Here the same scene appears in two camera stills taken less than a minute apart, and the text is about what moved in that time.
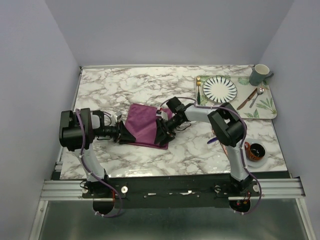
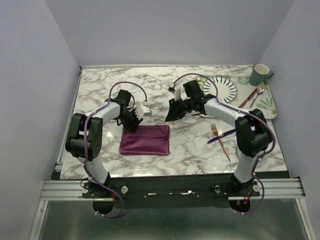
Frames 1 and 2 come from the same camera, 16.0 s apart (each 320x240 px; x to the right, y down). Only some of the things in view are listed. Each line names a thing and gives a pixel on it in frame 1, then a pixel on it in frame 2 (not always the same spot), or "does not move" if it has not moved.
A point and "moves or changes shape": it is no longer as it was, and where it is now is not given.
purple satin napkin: [140, 121] moves or changes shape
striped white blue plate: [220, 89] does not move
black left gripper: [125, 136] -> [132, 127]
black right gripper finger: [165, 141] -> [175, 114]
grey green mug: [260, 73] does not move
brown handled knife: [248, 99] does not move
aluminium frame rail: [267, 188] does not move
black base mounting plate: [167, 192] does not move
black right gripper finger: [160, 133] -> [174, 114]
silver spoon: [260, 91] does not move
